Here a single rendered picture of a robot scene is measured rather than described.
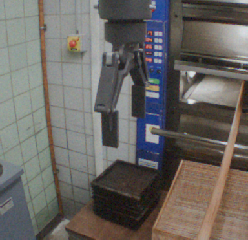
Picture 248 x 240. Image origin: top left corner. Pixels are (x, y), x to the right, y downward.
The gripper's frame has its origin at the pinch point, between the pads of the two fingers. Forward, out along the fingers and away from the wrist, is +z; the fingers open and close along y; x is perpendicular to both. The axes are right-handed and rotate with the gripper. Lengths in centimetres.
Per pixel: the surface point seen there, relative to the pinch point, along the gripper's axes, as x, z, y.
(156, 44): -23, 1, -94
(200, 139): 8, 31, -59
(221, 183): 20.3, 26.1, -24.4
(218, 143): 16, 31, -58
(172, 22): -16, -11, -98
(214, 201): 19.5, 25.9, -15.0
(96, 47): -59, 5, -97
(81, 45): -66, 4, -92
